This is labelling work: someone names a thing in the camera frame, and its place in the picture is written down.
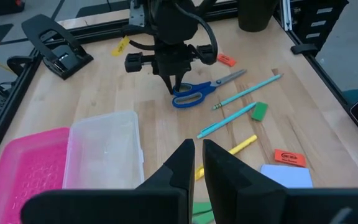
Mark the black hole punch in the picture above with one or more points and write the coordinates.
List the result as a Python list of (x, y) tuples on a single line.
[(57, 53)]

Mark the pink and clear pencil case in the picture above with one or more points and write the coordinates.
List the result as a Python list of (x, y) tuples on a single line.
[(101, 152)]

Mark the black aluminium table frame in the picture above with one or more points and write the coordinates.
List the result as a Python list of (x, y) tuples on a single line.
[(2, 121)]

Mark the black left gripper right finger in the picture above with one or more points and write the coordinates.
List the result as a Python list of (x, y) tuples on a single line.
[(244, 202)]

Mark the silver aluminium extrusion post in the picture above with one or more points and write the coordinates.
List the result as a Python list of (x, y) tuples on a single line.
[(287, 15)]

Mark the teal pen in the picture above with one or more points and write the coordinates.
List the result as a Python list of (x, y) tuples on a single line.
[(225, 120)]

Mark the green eraser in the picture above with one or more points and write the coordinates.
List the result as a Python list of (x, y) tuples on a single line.
[(259, 111)]

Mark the black plant pot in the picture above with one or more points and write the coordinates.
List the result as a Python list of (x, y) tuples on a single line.
[(256, 15)]

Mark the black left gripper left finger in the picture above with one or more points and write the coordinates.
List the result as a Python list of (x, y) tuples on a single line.
[(154, 205)]

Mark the blue sticky note pad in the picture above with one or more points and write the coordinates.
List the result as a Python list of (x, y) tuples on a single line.
[(286, 175)]

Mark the black case with red mark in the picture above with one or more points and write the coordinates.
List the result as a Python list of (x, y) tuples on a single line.
[(2, 7)]

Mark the teal pencil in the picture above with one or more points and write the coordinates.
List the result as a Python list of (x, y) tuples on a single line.
[(247, 91)]

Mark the black table edge clamp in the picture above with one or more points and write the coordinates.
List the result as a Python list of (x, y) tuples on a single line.
[(19, 59), (303, 48)]

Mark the orange eraser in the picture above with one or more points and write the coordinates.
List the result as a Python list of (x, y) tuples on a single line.
[(226, 59), (290, 157)]

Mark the yellow highlighter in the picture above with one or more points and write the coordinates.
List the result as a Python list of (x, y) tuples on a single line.
[(244, 143)]

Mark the black rack with white labels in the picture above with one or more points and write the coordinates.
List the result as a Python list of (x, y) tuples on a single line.
[(337, 18)]

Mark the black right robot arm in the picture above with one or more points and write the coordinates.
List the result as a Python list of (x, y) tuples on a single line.
[(172, 21)]

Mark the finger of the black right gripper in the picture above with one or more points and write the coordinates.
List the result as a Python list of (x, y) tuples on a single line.
[(168, 83), (180, 80)]

